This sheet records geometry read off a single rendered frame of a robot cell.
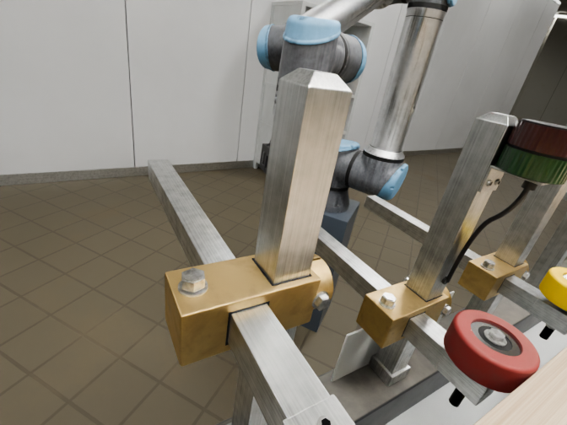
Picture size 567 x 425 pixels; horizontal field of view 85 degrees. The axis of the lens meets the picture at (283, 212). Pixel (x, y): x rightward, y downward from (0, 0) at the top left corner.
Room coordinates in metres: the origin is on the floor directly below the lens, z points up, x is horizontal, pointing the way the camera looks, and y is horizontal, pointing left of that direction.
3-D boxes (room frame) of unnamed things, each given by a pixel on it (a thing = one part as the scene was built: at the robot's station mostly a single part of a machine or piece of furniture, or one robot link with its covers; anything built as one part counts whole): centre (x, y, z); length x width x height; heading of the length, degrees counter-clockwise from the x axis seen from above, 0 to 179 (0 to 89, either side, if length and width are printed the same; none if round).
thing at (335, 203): (1.25, -0.18, 0.65); 0.19 x 0.19 x 0.10
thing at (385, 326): (0.35, -0.19, 0.84); 0.13 x 0.06 x 0.05; 125
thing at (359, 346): (0.40, -0.22, 0.75); 0.26 x 0.01 x 0.10; 125
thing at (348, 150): (1.24, -0.18, 0.79); 0.17 x 0.15 x 0.18; 59
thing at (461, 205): (0.36, -0.21, 0.87); 0.03 x 0.03 x 0.48; 35
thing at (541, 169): (0.32, -0.24, 1.07); 0.06 x 0.06 x 0.02
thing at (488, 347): (0.25, -0.24, 0.85); 0.08 x 0.08 x 0.11
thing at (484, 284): (0.49, -0.40, 0.84); 0.13 x 0.06 x 0.05; 125
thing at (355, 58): (0.71, -0.04, 1.14); 0.12 x 0.12 x 0.09; 59
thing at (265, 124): (3.40, -0.07, 0.77); 0.90 x 0.45 x 1.55; 130
